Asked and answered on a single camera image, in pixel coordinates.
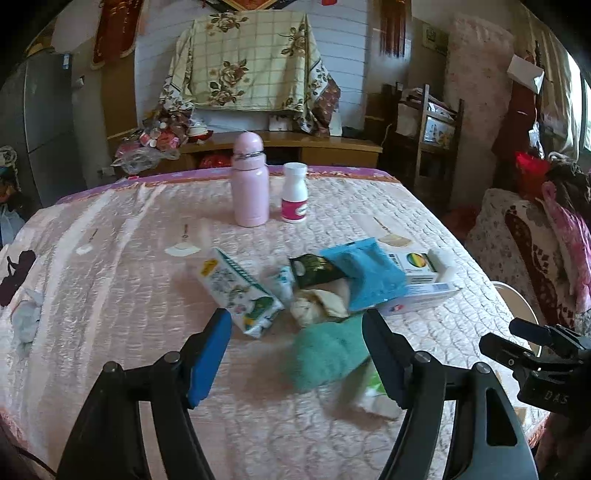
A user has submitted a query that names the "armchair with floral cover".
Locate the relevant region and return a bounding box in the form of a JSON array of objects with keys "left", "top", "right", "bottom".
[{"left": 465, "top": 187, "right": 591, "bottom": 329}]

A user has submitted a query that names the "white and blue medicine box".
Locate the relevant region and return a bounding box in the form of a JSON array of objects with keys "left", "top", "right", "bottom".
[{"left": 376, "top": 282, "right": 462, "bottom": 317}]

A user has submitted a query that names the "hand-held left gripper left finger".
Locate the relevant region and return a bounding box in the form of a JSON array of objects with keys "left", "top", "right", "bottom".
[{"left": 55, "top": 307, "right": 233, "bottom": 480}]

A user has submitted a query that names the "crumpled beige paper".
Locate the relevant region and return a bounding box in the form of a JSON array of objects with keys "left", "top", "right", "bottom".
[{"left": 291, "top": 281, "right": 352, "bottom": 329}]

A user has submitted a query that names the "white and red bowl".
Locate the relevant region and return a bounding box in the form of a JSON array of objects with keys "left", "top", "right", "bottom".
[{"left": 187, "top": 119, "right": 214, "bottom": 143}]

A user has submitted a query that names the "white green carton box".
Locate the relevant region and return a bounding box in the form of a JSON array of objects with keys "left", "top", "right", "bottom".
[{"left": 194, "top": 248, "right": 284, "bottom": 340}]

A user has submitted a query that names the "blue plastic packet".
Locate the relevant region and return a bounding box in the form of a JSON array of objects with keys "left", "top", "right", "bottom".
[{"left": 320, "top": 237, "right": 407, "bottom": 312}]

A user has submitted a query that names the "pink cloth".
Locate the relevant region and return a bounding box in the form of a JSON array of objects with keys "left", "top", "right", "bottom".
[{"left": 541, "top": 181, "right": 591, "bottom": 301}]

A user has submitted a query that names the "clear plastic bag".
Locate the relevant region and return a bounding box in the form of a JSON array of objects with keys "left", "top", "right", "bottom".
[{"left": 111, "top": 147, "right": 182, "bottom": 176}]

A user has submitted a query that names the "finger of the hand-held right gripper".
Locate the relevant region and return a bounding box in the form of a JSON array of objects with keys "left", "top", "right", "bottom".
[
  {"left": 479, "top": 333, "right": 539, "bottom": 374},
  {"left": 509, "top": 318, "right": 555, "bottom": 348}
]

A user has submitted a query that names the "wooden chair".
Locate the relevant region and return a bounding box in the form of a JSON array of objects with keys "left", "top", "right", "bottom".
[{"left": 382, "top": 83, "right": 465, "bottom": 209}]

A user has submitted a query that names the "pink mattress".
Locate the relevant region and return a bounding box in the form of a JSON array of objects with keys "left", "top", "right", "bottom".
[{"left": 443, "top": 14, "right": 516, "bottom": 210}]

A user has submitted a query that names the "small box with rainbow print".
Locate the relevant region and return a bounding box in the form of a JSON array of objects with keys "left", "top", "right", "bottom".
[{"left": 385, "top": 251, "right": 440, "bottom": 284}]

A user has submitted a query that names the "white bottle with pink label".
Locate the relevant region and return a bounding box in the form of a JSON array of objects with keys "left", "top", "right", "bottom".
[{"left": 280, "top": 162, "right": 309, "bottom": 224}]

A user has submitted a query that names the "dark green snack packet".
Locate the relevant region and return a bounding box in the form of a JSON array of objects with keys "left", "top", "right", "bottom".
[{"left": 289, "top": 253, "right": 348, "bottom": 291}]

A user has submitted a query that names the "white and green packet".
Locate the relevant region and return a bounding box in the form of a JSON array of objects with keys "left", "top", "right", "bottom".
[{"left": 342, "top": 360, "right": 402, "bottom": 420}]

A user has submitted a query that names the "teal fluffy cloth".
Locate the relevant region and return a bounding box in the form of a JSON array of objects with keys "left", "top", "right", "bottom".
[{"left": 289, "top": 316, "right": 372, "bottom": 393}]

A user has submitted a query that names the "pink thermos bottle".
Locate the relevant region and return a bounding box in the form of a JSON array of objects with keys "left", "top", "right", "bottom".
[{"left": 231, "top": 132, "right": 270, "bottom": 228}]

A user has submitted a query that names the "white cardboard box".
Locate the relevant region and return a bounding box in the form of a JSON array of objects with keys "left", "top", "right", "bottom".
[{"left": 506, "top": 54, "right": 546, "bottom": 94}]

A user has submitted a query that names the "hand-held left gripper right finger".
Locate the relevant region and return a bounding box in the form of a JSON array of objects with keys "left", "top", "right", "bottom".
[{"left": 361, "top": 308, "right": 539, "bottom": 480}]

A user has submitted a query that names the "grey refrigerator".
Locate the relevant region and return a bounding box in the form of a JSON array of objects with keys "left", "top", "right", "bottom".
[{"left": 0, "top": 48, "right": 80, "bottom": 210}]

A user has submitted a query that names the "red wall hanging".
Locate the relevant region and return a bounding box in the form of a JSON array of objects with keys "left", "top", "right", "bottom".
[
  {"left": 90, "top": 0, "right": 145, "bottom": 70},
  {"left": 379, "top": 0, "right": 408, "bottom": 58}
]

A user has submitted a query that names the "pink quilted table cover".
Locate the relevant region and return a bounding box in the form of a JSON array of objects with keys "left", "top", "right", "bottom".
[{"left": 0, "top": 165, "right": 550, "bottom": 480}]

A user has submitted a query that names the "clear plastic wrapper teal print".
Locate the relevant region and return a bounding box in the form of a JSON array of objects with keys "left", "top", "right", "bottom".
[{"left": 265, "top": 267, "right": 296, "bottom": 308}]

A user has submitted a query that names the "white bin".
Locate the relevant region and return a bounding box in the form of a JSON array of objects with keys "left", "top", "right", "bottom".
[{"left": 491, "top": 281, "right": 540, "bottom": 357}]

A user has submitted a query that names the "wooden cabinet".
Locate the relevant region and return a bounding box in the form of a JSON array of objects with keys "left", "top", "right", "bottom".
[{"left": 107, "top": 130, "right": 384, "bottom": 177}]

